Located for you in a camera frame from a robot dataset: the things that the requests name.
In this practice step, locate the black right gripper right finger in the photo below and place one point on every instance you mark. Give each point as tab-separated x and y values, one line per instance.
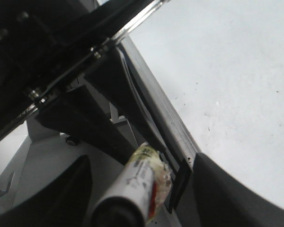
222	201

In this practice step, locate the white whiteboard with metal frame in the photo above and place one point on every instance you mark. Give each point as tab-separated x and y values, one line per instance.
221	64

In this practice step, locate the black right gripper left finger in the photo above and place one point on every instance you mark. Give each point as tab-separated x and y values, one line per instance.
62	203

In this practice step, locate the white whiteboard marker with tape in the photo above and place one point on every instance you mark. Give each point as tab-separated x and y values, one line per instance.
137	194

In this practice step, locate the black robot arm with bolts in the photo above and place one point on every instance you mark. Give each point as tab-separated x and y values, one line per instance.
136	113

